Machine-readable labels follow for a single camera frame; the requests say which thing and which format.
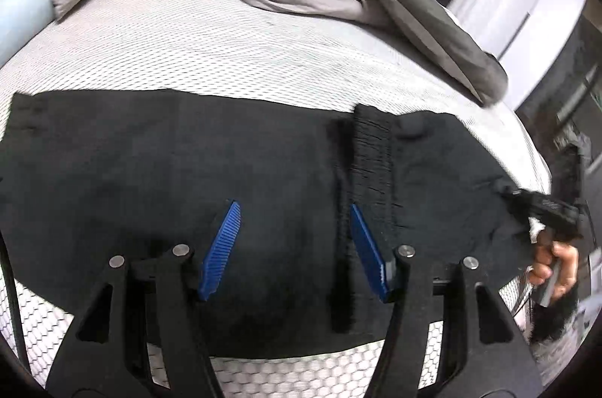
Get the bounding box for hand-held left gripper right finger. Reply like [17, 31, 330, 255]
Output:
[350, 204, 544, 398]

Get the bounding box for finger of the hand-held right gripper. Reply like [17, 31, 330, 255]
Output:
[496, 185, 534, 217]

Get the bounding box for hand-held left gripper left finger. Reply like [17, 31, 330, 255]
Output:
[46, 200, 242, 398]

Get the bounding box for black pants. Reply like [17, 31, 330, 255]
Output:
[0, 88, 549, 356]

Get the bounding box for person's right hand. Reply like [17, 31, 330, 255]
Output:
[529, 229, 581, 305]

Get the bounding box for person's dark trouser leg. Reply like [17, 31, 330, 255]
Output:
[529, 332, 584, 387]

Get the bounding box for white curtain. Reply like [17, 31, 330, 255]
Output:
[447, 0, 592, 109]

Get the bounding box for white quilted mattress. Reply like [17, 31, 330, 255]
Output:
[0, 0, 553, 398]

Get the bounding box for grey blanket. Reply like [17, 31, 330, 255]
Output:
[289, 0, 509, 107]

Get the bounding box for light blue pillow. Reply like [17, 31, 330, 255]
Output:
[0, 0, 52, 68]

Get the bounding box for black cable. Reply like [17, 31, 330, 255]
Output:
[0, 233, 30, 373]

